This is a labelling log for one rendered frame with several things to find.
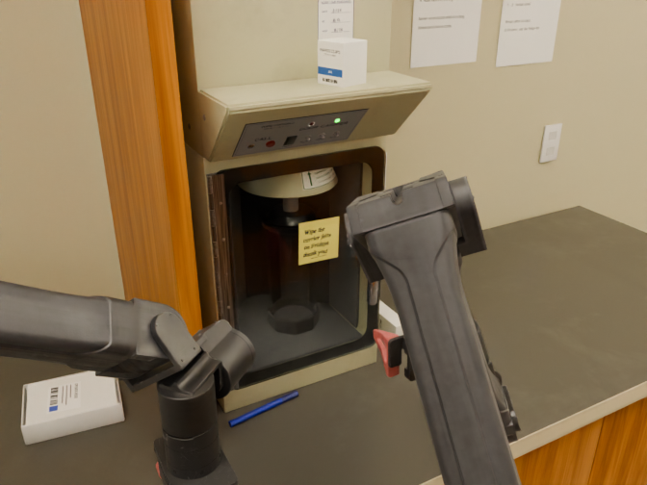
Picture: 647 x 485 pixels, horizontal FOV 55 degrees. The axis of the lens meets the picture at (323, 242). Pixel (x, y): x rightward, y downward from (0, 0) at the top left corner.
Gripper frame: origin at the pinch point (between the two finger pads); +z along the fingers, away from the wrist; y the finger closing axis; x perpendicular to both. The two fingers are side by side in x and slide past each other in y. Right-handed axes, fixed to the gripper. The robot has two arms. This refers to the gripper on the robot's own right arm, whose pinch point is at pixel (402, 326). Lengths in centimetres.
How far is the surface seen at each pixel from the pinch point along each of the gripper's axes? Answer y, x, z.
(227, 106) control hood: 23.9, -37.8, 3.5
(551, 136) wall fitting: -95, -5, 60
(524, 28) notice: -80, -37, 58
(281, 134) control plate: 14.7, -32.0, 8.3
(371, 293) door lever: -0.8, -1.0, 10.7
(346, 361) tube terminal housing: 0.9, 16.3, 17.7
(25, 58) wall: 43, -41, 57
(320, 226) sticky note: 6.3, -13.9, 14.8
